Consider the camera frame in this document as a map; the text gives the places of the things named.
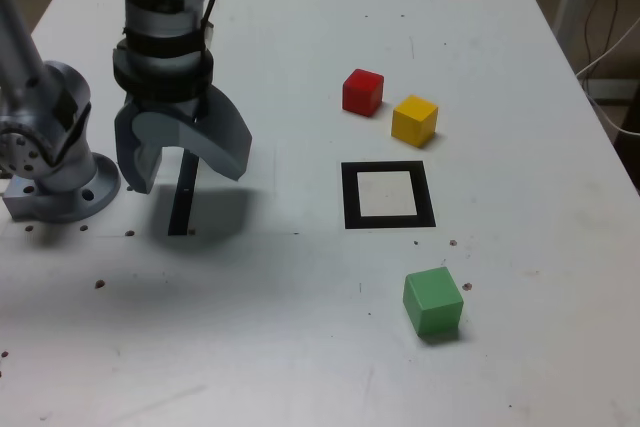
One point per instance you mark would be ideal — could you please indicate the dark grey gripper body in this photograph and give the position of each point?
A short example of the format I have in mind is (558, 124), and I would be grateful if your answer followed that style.
(170, 107)

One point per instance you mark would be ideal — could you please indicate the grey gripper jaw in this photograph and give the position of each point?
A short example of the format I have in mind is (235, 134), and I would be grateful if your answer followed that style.
(127, 162)
(220, 142)

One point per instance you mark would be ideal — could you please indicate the red cube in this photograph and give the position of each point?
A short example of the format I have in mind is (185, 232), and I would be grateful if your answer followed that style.
(362, 94)

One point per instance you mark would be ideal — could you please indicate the yellow cube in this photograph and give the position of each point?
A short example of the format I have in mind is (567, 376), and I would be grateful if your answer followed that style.
(412, 122)

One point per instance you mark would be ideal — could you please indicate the green cube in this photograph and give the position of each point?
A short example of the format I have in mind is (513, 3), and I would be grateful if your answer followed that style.
(432, 302)

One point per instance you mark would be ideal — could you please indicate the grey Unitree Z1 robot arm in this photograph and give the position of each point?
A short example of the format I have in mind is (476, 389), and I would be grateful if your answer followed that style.
(50, 97)

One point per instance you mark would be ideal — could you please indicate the black tape square outline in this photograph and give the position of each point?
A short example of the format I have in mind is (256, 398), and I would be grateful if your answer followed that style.
(350, 197)

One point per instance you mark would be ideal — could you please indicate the black tape strip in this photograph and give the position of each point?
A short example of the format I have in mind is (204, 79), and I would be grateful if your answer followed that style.
(180, 207)

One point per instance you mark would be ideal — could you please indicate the grey box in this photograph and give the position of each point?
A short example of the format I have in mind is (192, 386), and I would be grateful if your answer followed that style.
(615, 88)

